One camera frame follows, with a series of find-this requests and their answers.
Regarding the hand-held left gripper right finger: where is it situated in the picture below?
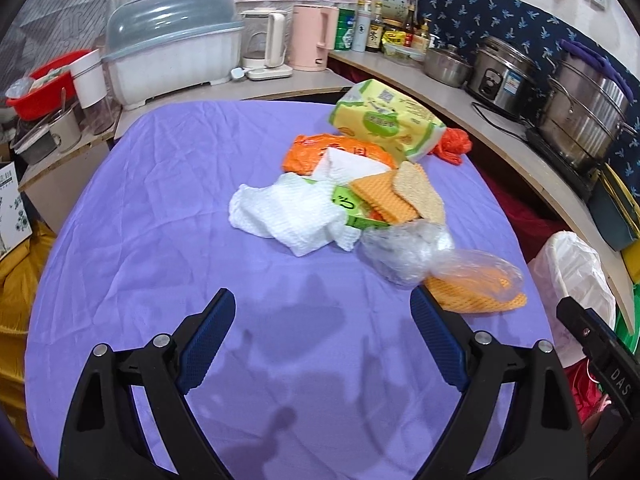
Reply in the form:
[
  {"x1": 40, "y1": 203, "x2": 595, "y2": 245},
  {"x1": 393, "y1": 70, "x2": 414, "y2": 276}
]
[{"x1": 410, "y1": 286, "x2": 588, "y2": 480}]

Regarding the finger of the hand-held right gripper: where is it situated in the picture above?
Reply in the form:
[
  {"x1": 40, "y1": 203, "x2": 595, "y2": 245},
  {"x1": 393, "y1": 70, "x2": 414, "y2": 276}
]
[{"x1": 556, "y1": 296, "x2": 620, "y2": 361}]

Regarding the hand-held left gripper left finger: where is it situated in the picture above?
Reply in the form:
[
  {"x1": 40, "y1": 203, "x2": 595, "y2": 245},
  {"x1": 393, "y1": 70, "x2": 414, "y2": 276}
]
[{"x1": 59, "y1": 287, "x2": 237, "y2": 480}]

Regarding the white bagged trash bin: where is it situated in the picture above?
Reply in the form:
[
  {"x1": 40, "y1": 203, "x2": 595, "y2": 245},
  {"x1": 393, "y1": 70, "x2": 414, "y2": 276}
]
[{"x1": 527, "y1": 230, "x2": 618, "y2": 368}]

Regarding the orange waffle sponge cloth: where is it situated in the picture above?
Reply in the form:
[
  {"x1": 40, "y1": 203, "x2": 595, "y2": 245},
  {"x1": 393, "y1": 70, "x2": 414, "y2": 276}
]
[{"x1": 348, "y1": 170, "x2": 421, "y2": 225}]

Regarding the green cardboard box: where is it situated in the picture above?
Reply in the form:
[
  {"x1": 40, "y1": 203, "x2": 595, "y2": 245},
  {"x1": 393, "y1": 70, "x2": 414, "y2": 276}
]
[{"x1": 332, "y1": 185, "x2": 391, "y2": 231}]

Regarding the green cloth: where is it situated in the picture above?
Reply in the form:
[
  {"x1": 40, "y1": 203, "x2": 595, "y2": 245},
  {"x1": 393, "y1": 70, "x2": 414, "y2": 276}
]
[{"x1": 612, "y1": 280, "x2": 640, "y2": 351}]

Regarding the clear plastic bag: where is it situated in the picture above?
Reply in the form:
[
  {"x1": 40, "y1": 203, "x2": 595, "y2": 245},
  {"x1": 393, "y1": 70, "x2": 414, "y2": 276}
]
[
  {"x1": 425, "y1": 249, "x2": 526, "y2": 306},
  {"x1": 360, "y1": 220, "x2": 456, "y2": 288}
]

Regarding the blue yellow basin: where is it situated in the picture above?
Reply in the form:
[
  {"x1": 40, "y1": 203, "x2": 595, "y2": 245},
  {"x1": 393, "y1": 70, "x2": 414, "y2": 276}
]
[
  {"x1": 597, "y1": 162, "x2": 640, "y2": 241},
  {"x1": 586, "y1": 187, "x2": 638, "y2": 253}
]

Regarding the red cloth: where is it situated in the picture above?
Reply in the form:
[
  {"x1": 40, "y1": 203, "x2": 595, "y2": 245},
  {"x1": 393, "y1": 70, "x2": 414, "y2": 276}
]
[{"x1": 467, "y1": 152, "x2": 626, "y2": 426}]

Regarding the purple tablecloth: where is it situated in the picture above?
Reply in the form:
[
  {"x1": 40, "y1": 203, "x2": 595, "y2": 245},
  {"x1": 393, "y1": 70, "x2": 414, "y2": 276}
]
[{"x1": 24, "y1": 100, "x2": 556, "y2": 480}]

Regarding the white cloth rag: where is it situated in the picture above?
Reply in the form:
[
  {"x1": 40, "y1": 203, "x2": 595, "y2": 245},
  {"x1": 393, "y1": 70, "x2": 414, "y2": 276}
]
[{"x1": 229, "y1": 174, "x2": 361, "y2": 257}]

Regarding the black induction cooktop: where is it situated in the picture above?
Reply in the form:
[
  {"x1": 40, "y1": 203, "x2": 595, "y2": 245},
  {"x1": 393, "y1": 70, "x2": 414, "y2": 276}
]
[{"x1": 525, "y1": 127, "x2": 601, "y2": 201}]

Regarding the beige scouring pad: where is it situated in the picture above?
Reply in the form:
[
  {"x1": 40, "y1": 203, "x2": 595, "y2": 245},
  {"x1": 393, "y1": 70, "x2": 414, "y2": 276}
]
[{"x1": 391, "y1": 160, "x2": 447, "y2": 225}]

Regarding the wooden shelf board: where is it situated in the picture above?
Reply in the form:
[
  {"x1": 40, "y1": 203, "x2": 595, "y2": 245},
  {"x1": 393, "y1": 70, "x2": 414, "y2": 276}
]
[
  {"x1": 327, "y1": 50, "x2": 636, "y2": 333},
  {"x1": 17, "y1": 67, "x2": 356, "y2": 191}
]

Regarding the yellow cloth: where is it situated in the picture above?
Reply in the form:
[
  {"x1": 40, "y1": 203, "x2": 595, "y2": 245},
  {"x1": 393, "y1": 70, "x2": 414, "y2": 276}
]
[{"x1": 0, "y1": 220, "x2": 58, "y2": 451}]

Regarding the red-orange plastic bag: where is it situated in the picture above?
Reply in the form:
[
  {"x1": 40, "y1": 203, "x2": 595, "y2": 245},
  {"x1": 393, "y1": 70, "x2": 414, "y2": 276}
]
[{"x1": 432, "y1": 127, "x2": 473, "y2": 166}]

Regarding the white folded tissue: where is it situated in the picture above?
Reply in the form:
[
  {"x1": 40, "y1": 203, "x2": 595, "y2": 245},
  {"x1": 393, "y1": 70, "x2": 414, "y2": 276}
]
[{"x1": 310, "y1": 147, "x2": 396, "y2": 183}]

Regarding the orange plastic package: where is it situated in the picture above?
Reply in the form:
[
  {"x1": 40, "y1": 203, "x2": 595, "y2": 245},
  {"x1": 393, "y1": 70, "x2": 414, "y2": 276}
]
[{"x1": 281, "y1": 132, "x2": 398, "y2": 178}]

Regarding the large steel steamer pot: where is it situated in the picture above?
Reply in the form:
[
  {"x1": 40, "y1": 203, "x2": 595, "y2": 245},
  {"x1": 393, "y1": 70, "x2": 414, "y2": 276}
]
[{"x1": 537, "y1": 42, "x2": 638, "y2": 171}]

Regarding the yellow tissue pack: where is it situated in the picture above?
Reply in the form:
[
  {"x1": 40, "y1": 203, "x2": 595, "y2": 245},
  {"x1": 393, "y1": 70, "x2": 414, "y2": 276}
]
[{"x1": 327, "y1": 79, "x2": 447, "y2": 161}]

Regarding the floral cardboard box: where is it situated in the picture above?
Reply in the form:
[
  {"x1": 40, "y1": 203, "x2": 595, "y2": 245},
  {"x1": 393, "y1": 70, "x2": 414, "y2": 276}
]
[{"x1": 0, "y1": 160, "x2": 33, "y2": 261}]

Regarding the steel rice cooker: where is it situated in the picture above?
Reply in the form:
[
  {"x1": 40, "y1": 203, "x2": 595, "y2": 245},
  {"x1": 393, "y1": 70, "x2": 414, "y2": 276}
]
[{"x1": 467, "y1": 36, "x2": 543, "y2": 120}]

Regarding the grey container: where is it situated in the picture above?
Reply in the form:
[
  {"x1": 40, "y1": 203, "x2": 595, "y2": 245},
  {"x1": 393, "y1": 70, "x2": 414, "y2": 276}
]
[{"x1": 10, "y1": 102, "x2": 83, "y2": 166}]

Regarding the purple cloth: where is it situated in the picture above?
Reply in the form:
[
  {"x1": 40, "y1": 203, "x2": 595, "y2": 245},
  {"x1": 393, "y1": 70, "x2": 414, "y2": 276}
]
[{"x1": 557, "y1": 39, "x2": 628, "y2": 93}]

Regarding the small steel pot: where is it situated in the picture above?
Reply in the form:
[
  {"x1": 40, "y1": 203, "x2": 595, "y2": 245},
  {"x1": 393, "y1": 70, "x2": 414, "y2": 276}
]
[{"x1": 424, "y1": 45, "x2": 473, "y2": 87}]

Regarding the white dish rack grey lid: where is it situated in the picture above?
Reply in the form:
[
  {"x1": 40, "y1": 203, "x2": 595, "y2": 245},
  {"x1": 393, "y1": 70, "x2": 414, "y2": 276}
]
[{"x1": 102, "y1": 0, "x2": 246, "y2": 111}]

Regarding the white plastic cup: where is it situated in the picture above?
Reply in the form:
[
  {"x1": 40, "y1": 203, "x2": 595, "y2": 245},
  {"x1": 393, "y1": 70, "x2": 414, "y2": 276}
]
[{"x1": 69, "y1": 49, "x2": 115, "y2": 133}]

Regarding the clear food container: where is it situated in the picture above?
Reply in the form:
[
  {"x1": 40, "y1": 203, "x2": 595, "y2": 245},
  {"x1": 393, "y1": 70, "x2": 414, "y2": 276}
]
[{"x1": 385, "y1": 42, "x2": 428, "y2": 66}]

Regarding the red plastic basin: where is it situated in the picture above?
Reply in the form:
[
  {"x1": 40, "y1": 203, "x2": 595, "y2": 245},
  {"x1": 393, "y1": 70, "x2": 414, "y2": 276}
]
[{"x1": 5, "y1": 49, "x2": 96, "y2": 121}]

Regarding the yellow seasoning packet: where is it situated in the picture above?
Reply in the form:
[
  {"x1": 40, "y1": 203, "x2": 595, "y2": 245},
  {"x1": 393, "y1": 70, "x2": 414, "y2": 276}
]
[{"x1": 382, "y1": 30, "x2": 407, "y2": 56}]

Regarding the cream glass electric kettle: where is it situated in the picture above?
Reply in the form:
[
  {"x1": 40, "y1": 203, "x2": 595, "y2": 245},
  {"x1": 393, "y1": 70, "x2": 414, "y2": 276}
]
[{"x1": 240, "y1": 7, "x2": 293, "y2": 81}]

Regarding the dark soy sauce bottle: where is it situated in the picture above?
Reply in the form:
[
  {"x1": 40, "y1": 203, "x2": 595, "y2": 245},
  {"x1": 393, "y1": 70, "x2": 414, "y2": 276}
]
[{"x1": 365, "y1": 2, "x2": 385, "y2": 53}]

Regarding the white bottle green label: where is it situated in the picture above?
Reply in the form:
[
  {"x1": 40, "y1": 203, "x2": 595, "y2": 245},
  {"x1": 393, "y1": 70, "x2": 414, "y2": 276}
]
[{"x1": 351, "y1": 2, "x2": 375, "y2": 53}]

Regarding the pink electric kettle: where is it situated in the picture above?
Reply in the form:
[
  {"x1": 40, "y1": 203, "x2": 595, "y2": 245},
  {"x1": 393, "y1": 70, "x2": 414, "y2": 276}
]
[{"x1": 290, "y1": 4, "x2": 341, "y2": 72}]

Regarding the navy printed cloth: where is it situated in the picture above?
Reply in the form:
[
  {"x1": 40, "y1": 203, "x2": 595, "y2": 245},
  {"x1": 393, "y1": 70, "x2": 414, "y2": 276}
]
[{"x1": 417, "y1": 0, "x2": 640, "y2": 181}]

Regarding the white carton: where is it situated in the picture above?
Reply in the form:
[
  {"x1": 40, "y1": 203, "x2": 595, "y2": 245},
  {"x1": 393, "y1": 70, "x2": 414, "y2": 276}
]
[{"x1": 370, "y1": 0, "x2": 408, "y2": 26}]

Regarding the grey striped cloth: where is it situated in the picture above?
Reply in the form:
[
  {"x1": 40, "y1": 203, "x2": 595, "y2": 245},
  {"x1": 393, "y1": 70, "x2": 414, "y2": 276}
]
[{"x1": 0, "y1": 0, "x2": 133, "y2": 96}]

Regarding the black power cable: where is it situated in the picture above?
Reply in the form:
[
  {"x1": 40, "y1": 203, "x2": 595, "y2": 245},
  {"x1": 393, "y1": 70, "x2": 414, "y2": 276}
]
[{"x1": 471, "y1": 101, "x2": 531, "y2": 126}]

